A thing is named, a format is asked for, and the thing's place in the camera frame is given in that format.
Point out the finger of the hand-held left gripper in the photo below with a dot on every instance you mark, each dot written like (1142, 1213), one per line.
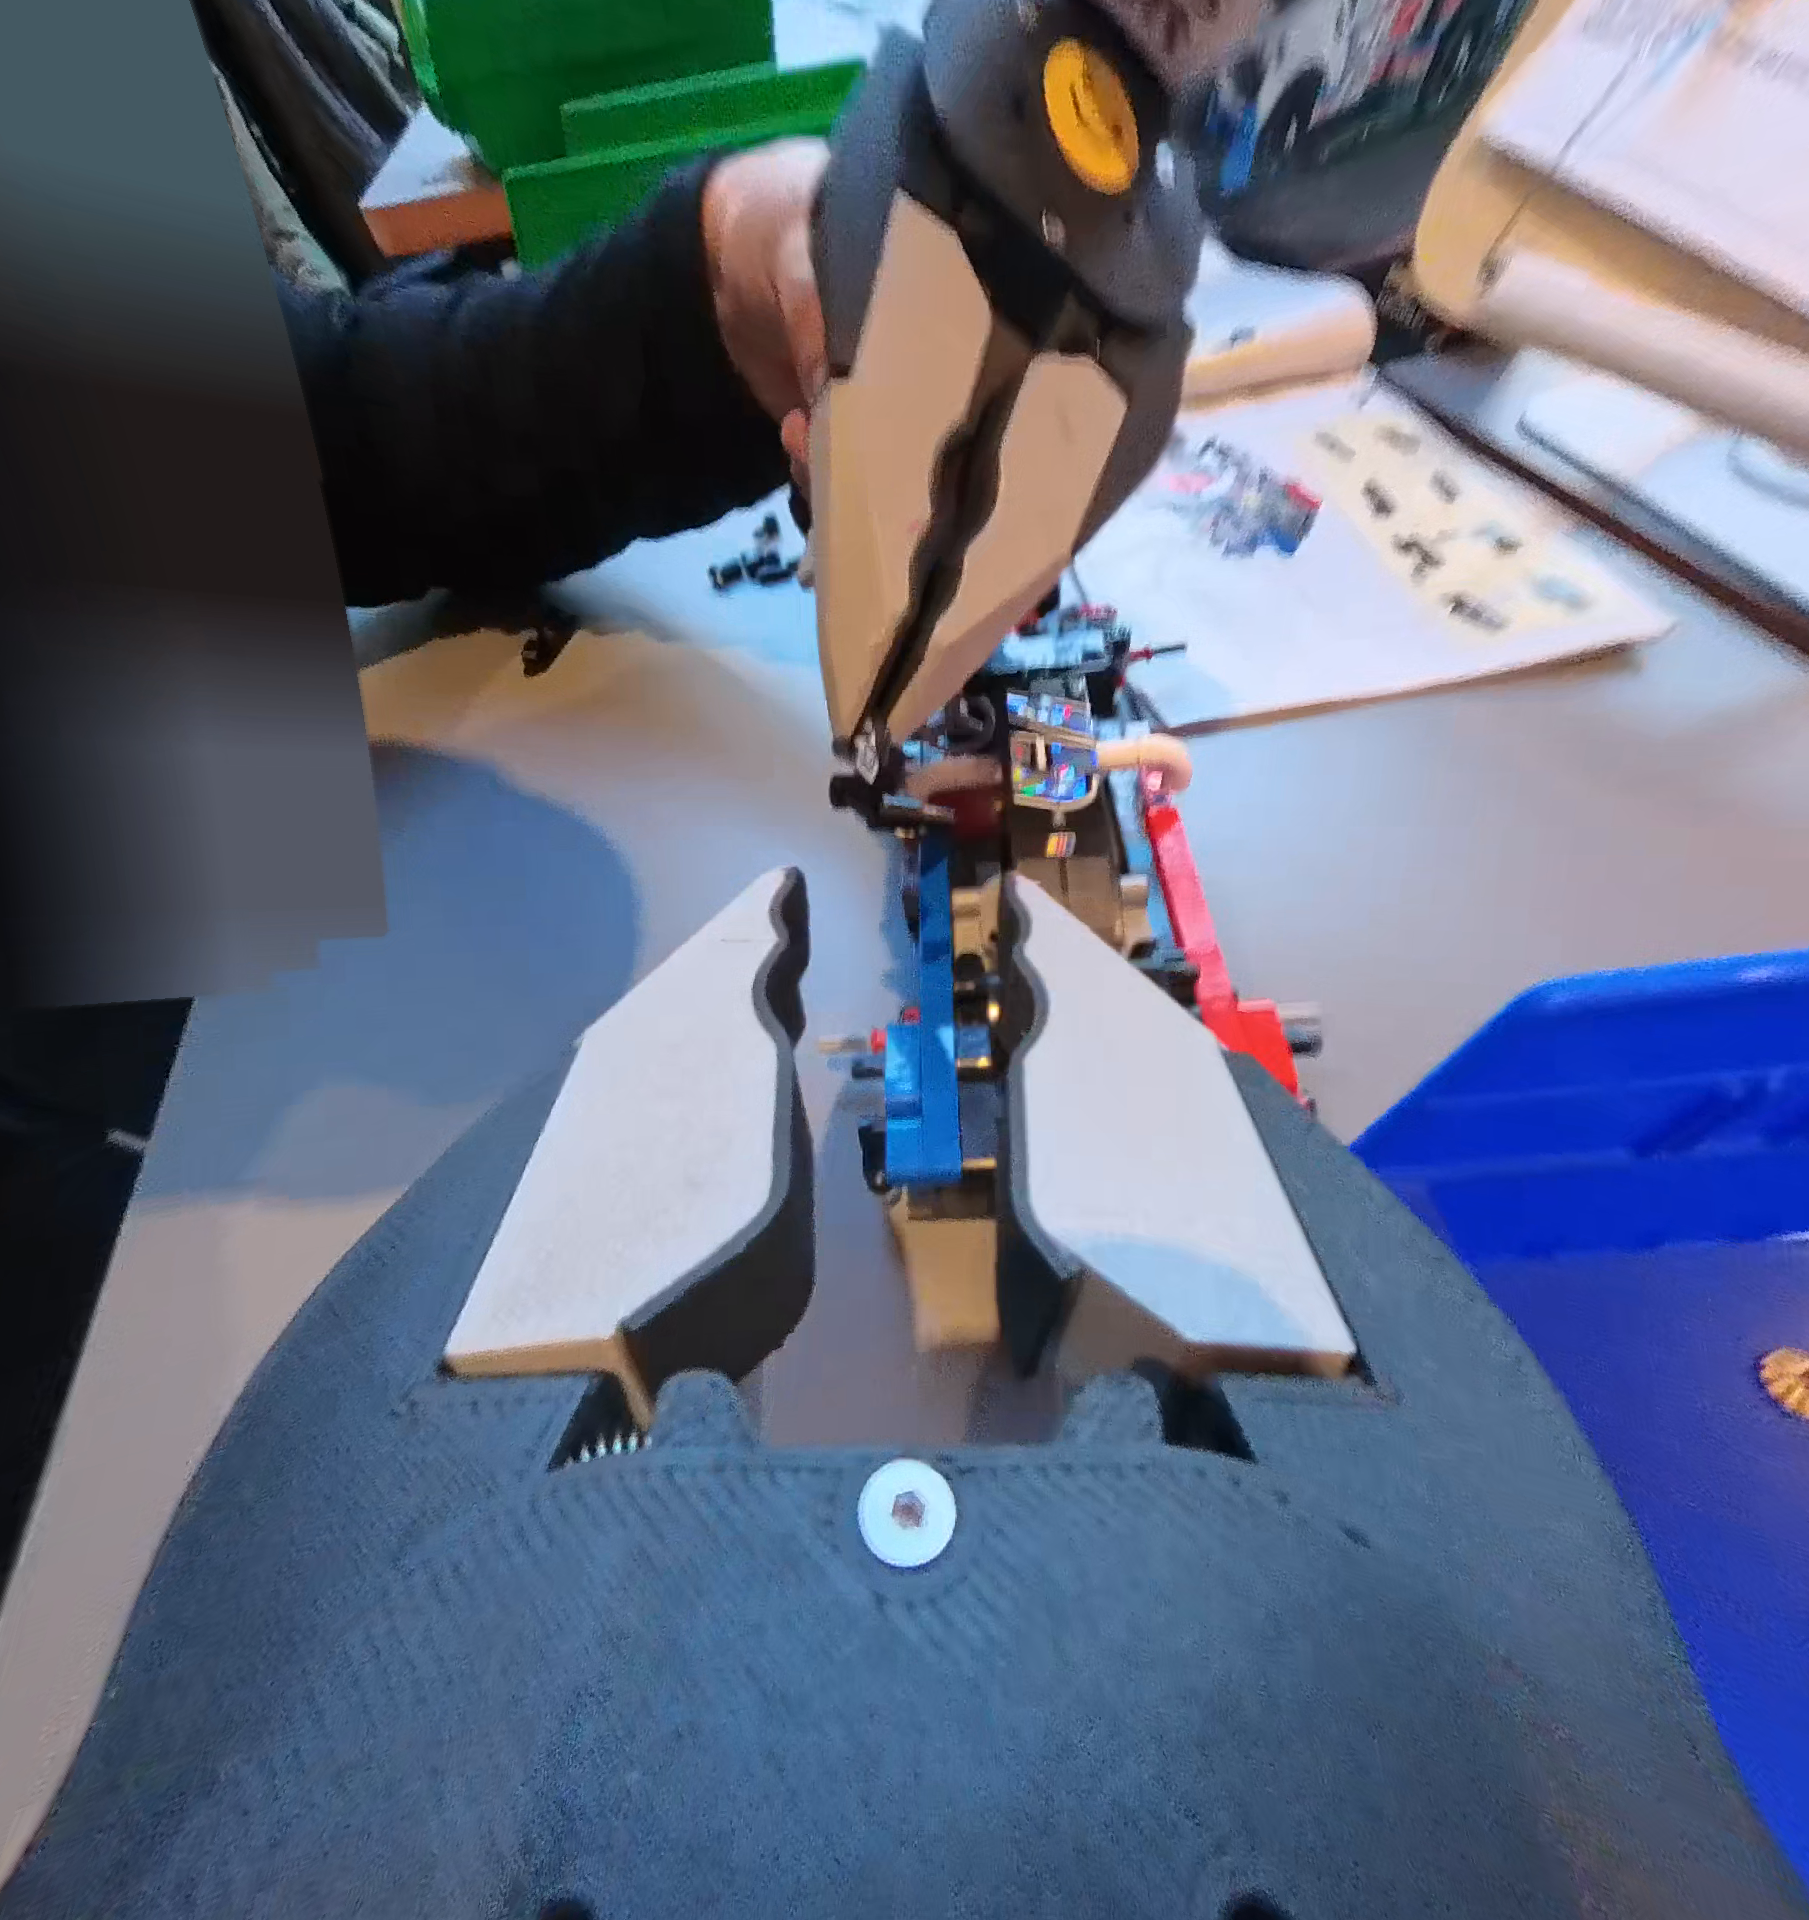
(880, 419)
(1044, 448)

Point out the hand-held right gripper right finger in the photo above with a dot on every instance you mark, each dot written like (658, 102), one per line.
(1160, 1186)

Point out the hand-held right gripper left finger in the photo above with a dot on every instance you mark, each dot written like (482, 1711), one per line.
(647, 1169)

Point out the toy brick car model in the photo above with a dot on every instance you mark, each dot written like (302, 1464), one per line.
(929, 963)

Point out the building instruction booklet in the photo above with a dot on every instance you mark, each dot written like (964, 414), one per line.
(1367, 601)

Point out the person's left forearm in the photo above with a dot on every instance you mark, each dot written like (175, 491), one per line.
(510, 406)

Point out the person's left hand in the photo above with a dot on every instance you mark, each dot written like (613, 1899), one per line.
(763, 273)

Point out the cluster of black pins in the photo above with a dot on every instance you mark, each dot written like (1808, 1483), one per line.
(749, 556)

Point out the dark toy car set box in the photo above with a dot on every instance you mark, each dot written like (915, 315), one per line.
(1358, 150)

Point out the green plastic bin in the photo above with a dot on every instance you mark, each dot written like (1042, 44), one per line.
(620, 165)
(591, 44)

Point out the black connector pin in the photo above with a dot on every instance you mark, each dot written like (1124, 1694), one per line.
(549, 646)

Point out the blue plastic bin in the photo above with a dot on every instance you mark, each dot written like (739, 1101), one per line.
(1597, 1169)

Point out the wooden rounded stand board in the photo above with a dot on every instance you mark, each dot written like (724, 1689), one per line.
(1597, 347)

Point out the white stand base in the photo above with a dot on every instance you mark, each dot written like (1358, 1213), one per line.
(1674, 448)

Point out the tan round brick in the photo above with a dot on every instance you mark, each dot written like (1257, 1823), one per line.
(1800, 1385)

